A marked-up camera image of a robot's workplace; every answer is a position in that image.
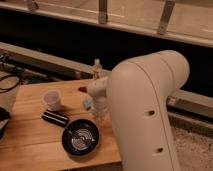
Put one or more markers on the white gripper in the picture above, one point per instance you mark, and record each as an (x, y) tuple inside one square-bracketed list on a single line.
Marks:
[(99, 109)]

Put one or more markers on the black ceramic bowl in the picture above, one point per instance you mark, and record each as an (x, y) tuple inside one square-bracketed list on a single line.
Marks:
[(80, 137)]

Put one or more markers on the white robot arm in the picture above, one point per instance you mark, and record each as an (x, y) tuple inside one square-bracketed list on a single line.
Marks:
[(135, 95)]

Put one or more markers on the brown oblong object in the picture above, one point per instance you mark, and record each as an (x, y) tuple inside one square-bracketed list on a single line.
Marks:
[(82, 89)]

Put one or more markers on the small clear bottle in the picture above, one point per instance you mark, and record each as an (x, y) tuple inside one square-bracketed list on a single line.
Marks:
[(97, 69)]

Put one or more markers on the black rectangular case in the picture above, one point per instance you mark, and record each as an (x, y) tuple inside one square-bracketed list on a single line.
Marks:
[(55, 118)]

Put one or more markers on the white plastic cup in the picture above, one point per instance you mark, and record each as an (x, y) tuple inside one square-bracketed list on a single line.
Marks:
[(52, 99)]

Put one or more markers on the dark object at left edge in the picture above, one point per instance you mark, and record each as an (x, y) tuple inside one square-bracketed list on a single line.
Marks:
[(4, 118)]

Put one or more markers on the metal frame rail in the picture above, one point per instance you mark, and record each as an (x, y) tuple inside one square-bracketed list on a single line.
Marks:
[(189, 21)]

